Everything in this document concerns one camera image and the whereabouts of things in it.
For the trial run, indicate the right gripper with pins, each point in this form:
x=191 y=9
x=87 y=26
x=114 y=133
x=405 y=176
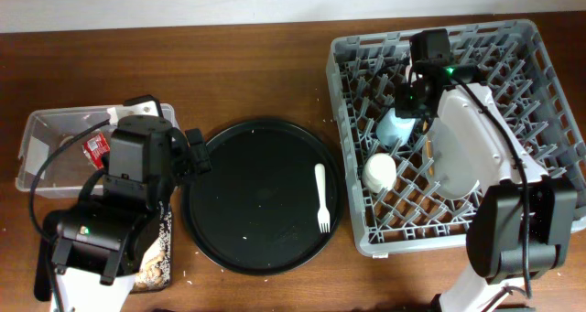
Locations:
x=403 y=106

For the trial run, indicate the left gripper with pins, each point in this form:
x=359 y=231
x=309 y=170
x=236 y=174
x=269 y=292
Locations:
x=203 y=161

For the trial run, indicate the light blue cup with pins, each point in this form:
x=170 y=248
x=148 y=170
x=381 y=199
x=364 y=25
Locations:
x=392 y=130

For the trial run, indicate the wooden chopstick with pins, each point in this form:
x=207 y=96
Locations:
x=429 y=154

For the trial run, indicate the grey round plate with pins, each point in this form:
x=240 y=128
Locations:
x=453 y=169

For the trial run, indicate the cream paper cup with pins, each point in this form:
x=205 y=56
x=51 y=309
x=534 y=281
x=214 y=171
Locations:
x=379 y=172

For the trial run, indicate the red snack wrapper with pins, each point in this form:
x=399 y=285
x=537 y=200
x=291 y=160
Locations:
x=95 y=148

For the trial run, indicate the food scraps with rice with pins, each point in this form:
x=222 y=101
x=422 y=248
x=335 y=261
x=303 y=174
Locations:
x=154 y=273

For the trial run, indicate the white plastic fork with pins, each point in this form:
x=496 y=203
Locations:
x=323 y=215

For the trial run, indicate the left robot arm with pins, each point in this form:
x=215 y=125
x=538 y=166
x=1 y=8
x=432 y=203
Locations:
x=101 y=241

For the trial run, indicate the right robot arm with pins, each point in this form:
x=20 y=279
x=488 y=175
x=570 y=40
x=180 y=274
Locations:
x=522 y=228

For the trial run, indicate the grey dishwasher rack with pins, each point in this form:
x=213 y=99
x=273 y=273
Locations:
x=363 y=73

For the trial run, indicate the round black serving tray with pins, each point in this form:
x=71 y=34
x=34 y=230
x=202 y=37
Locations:
x=256 y=212

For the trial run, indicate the black rectangular tray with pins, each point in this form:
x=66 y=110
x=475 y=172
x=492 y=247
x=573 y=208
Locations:
x=41 y=288

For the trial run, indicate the clear plastic bin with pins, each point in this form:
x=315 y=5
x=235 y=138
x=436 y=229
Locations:
x=47 y=130

